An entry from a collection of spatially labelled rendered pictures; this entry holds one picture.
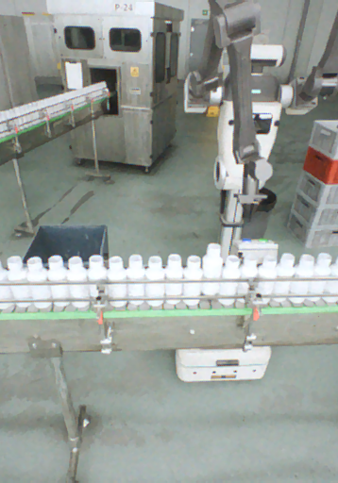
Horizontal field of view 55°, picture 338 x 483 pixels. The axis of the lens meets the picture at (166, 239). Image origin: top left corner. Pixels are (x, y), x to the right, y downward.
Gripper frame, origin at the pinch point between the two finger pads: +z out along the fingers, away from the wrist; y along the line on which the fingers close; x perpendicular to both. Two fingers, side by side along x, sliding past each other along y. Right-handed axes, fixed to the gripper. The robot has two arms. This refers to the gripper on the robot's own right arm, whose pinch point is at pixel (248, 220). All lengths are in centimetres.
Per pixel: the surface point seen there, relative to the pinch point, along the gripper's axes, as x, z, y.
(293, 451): 16, 120, 36
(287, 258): -16.2, 9.4, 8.0
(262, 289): -18.1, 18.5, 0.2
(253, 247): -4.6, 8.7, 0.9
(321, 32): 1096, -449, 566
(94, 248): 46, 22, -62
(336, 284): -18.5, 17.3, 23.6
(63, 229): 43, 12, -75
